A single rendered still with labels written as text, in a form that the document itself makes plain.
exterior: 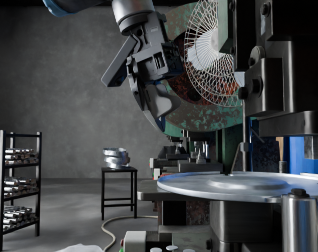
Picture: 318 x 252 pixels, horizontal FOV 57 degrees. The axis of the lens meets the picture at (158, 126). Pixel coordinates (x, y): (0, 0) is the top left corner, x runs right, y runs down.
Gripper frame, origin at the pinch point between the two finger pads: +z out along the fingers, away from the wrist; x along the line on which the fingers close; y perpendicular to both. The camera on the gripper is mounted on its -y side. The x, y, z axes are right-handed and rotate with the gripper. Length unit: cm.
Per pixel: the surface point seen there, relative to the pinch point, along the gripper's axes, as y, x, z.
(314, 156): 24.9, 1.9, 11.1
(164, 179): 0.8, -4.2, 9.4
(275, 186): 19.5, -6.3, 12.5
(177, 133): -130, 266, 22
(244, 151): -7, 83, 24
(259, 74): 20.7, -1.4, -3.8
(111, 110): -412, 521, -51
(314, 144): 25.3, 2.3, 9.3
